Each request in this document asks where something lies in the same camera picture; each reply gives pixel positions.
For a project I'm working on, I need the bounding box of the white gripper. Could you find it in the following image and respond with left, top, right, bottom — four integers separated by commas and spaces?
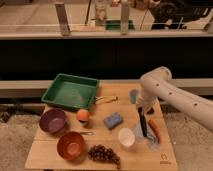
136, 95, 155, 137

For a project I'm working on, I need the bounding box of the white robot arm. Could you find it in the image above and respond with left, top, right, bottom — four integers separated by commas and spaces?
136, 66, 213, 133

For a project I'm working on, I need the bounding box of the grey blue lid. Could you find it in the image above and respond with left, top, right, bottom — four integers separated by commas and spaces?
130, 89, 138, 104

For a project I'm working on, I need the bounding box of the orange carrot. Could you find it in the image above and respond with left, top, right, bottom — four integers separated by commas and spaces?
148, 119, 161, 144

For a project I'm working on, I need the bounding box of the white cup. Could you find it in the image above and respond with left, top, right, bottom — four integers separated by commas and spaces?
118, 128, 135, 148

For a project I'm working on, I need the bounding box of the blue sponge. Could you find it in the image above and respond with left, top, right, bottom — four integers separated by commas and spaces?
103, 112, 123, 129

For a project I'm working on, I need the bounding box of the clear plastic bag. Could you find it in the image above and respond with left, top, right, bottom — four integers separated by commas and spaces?
132, 120, 161, 150

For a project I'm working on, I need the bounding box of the orange ball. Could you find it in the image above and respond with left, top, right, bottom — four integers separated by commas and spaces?
76, 109, 90, 122

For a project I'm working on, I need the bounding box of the dark grape bunch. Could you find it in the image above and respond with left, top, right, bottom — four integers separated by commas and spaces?
88, 145, 121, 169

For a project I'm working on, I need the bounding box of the green plastic tray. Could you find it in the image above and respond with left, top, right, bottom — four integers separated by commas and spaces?
41, 74, 99, 110

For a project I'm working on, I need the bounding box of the orange bowl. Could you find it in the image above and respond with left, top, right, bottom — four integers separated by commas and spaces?
57, 131, 86, 161

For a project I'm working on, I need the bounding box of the purple bowl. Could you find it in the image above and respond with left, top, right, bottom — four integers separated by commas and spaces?
39, 108, 67, 134

